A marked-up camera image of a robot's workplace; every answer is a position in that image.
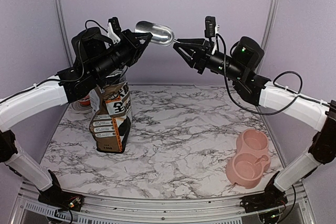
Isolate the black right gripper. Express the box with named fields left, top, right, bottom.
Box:
left=173, top=38, right=246, bottom=82

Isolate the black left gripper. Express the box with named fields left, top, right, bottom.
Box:
left=91, top=28, right=153, bottom=81

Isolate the silver metal scoop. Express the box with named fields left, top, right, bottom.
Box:
left=135, top=21, right=180, bottom=47

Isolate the brown white dog food bag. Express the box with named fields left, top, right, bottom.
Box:
left=89, top=67, right=132, bottom=153

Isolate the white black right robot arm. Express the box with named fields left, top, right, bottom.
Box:
left=173, top=36, right=335, bottom=213

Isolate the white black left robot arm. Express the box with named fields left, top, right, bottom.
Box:
left=1, top=27, right=152, bottom=211

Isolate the pink double pet bowl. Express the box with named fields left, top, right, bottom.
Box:
left=226, top=129, right=271, bottom=189

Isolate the red patterned ceramic bowl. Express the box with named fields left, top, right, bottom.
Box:
left=78, top=95, right=90, bottom=106

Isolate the beige ceramic plate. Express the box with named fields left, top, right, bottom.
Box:
left=71, top=101, right=92, bottom=114

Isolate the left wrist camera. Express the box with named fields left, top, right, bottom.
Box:
left=108, top=17, right=121, bottom=45

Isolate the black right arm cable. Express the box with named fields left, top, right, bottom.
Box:
left=215, top=32, right=305, bottom=116

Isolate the right aluminium frame post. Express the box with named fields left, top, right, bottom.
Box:
left=256, top=0, right=284, bottom=75

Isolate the aluminium frame post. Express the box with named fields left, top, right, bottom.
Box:
left=256, top=0, right=284, bottom=75
left=54, top=0, right=73, bottom=67

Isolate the left aluminium frame post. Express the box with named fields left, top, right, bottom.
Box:
left=54, top=0, right=73, bottom=67

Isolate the front aluminium frame rail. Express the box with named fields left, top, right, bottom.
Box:
left=9, top=184, right=316, bottom=223

